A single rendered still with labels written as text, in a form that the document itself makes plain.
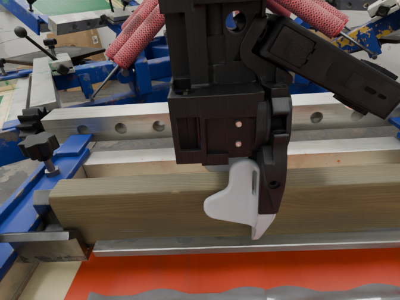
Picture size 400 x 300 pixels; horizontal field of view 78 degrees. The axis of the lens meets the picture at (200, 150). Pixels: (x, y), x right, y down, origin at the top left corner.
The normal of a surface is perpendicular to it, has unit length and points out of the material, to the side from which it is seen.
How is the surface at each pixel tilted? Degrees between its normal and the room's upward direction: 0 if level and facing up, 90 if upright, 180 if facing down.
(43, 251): 90
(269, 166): 74
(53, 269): 0
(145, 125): 90
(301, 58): 89
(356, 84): 89
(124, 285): 0
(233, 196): 82
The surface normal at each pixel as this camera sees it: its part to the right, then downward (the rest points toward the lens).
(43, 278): -0.07, -0.84
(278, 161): -0.04, 0.20
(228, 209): -0.02, 0.41
